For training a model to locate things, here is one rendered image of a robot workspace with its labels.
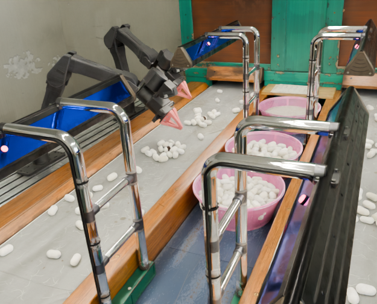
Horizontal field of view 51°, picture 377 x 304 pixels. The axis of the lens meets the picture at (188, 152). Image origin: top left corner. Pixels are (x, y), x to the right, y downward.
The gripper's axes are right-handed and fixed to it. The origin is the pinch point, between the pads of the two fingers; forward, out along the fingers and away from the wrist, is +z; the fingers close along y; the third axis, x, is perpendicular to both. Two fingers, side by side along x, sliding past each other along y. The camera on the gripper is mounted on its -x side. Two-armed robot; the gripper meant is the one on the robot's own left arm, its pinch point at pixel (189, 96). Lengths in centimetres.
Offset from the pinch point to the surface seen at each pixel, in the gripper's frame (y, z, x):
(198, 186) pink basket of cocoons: -61, 28, -14
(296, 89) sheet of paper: 34, 34, -23
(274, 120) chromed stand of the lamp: -95, 27, -61
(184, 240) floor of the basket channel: -78, 34, -10
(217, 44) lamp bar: -7.8, -2.8, -30.1
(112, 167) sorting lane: -57, 2, 9
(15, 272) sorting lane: -109, 9, 3
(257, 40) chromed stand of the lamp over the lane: 1.4, 7.5, -38.6
